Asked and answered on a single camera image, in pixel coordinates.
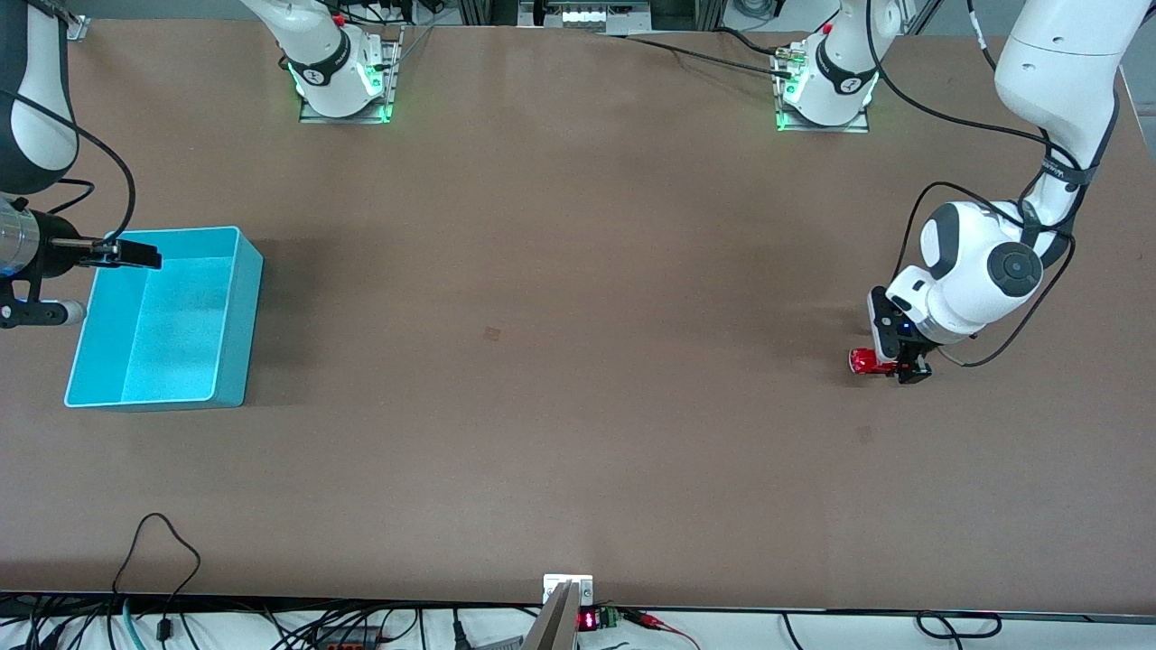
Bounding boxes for red beetle toy car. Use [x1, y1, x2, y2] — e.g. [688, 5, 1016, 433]
[848, 348, 901, 377]

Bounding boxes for blue plastic box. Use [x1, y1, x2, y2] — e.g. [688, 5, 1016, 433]
[63, 226, 265, 412]

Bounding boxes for white lit device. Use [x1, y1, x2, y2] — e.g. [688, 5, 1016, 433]
[558, 0, 653, 30]

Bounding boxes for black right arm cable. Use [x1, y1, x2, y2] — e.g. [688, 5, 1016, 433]
[0, 88, 136, 245]

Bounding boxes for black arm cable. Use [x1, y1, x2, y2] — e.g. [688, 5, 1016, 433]
[0, 88, 136, 245]
[865, 0, 1121, 368]

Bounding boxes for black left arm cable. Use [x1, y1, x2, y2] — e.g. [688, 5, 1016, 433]
[865, 0, 1121, 368]

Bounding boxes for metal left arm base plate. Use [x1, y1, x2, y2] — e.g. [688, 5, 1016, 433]
[775, 41, 872, 135]

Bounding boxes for thin black looped cable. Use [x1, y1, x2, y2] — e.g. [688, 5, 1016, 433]
[110, 513, 201, 644]

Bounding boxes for black coiled cable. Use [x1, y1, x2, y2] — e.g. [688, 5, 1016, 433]
[916, 611, 1003, 640]

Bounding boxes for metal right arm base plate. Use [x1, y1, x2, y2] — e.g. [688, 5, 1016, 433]
[298, 25, 400, 125]

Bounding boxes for red clip lead wires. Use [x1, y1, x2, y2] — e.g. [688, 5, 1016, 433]
[621, 608, 702, 649]

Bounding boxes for long black table cable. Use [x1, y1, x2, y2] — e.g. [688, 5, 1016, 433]
[601, 32, 796, 79]

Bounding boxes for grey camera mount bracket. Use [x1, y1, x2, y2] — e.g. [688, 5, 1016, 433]
[522, 574, 594, 650]

